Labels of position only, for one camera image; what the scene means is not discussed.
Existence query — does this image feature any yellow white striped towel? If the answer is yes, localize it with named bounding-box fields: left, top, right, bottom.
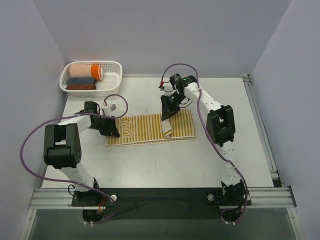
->
left=106, top=109, right=196, bottom=147

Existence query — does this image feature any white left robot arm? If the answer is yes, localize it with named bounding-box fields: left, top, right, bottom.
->
left=43, top=101, right=120, bottom=207

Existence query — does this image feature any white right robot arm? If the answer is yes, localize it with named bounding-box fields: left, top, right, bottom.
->
left=160, top=73, right=248, bottom=206

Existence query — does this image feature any white perforated plastic basket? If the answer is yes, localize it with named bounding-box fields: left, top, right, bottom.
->
left=59, top=60, right=123, bottom=98

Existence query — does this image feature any brown rolled towel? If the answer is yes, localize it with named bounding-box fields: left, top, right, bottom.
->
left=66, top=84, right=96, bottom=91

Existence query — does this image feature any blue grey rolled towel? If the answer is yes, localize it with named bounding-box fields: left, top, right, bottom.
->
left=67, top=77, right=96, bottom=85

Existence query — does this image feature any peach orange rolled towel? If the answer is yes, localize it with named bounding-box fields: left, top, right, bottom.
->
left=69, top=63, right=104, bottom=81

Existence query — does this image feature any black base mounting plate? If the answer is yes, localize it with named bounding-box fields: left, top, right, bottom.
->
left=71, top=187, right=252, bottom=222

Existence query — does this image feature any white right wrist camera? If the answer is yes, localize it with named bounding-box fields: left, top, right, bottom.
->
left=159, top=81, right=174, bottom=95

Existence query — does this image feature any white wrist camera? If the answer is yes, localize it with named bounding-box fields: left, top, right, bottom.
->
left=101, top=104, right=117, bottom=117
left=159, top=81, right=174, bottom=95

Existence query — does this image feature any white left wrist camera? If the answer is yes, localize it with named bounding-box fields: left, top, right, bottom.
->
left=101, top=104, right=117, bottom=117

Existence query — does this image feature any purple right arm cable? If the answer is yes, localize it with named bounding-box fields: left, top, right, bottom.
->
left=159, top=63, right=250, bottom=223

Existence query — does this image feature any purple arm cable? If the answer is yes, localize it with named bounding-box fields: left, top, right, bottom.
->
left=19, top=94, right=129, bottom=224
left=159, top=63, right=250, bottom=223

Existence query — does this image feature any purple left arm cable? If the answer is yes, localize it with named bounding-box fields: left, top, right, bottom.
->
left=19, top=94, right=129, bottom=224

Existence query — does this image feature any aluminium right side rail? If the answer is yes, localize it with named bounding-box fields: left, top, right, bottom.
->
left=242, top=74, right=284, bottom=188

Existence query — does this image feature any aluminium rail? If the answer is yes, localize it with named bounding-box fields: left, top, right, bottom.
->
left=242, top=74, right=284, bottom=188
left=28, top=187, right=297, bottom=210

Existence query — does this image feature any aluminium front rail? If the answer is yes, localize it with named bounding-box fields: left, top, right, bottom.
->
left=28, top=187, right=297, bottom=210

